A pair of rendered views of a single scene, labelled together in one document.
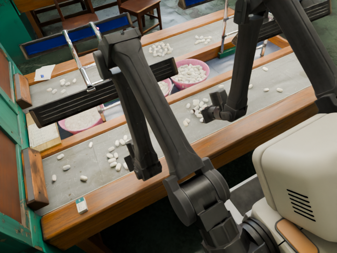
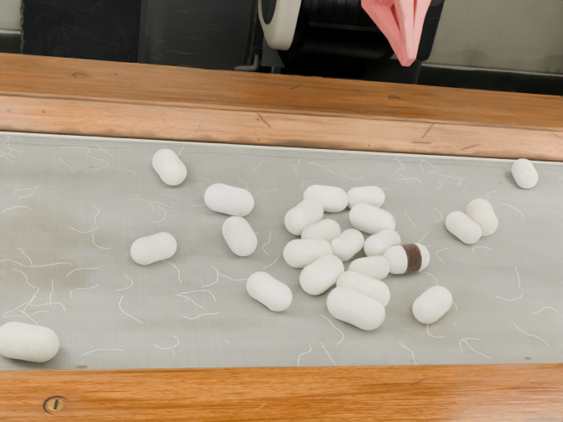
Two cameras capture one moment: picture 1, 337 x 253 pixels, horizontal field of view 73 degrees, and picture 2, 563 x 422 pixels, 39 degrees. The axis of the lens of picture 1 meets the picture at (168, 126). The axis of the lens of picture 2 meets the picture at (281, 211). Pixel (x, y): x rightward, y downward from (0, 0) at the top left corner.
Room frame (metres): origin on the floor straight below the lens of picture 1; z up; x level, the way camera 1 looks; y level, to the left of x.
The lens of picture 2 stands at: (1.37, -0.19, 1.06)
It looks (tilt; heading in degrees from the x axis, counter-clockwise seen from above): 31 degrees down; 186
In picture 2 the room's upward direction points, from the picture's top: 10 degrees clockwise
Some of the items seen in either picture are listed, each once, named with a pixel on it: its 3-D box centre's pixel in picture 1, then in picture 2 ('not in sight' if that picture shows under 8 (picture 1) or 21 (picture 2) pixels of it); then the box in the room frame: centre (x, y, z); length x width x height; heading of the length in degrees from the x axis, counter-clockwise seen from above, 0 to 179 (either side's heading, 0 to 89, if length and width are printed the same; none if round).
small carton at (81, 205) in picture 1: (81, 205); not in sight; (0.41, 0.40, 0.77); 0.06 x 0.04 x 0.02; 22
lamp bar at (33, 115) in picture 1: (109, 88); not in sight; (0.77, 0.23, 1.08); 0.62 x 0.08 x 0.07; 112
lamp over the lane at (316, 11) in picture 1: (285, 21); not in sight; (1.13, -0.67, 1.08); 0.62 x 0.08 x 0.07; 112
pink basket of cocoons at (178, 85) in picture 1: (188, 76); not in sight; (1.23, -0.18, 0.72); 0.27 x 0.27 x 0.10
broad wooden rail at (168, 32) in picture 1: (142, 51); not in sight; (1.70, 0.14, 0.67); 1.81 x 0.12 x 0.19; 112
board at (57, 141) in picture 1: (42, 128); not in sight; (0.88, 0.69, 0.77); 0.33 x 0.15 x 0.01; 22
